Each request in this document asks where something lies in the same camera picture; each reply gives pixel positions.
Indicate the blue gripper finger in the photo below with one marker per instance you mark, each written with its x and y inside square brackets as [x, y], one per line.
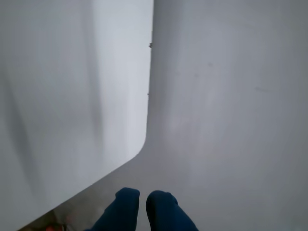
[122, 211]
[166, 214]

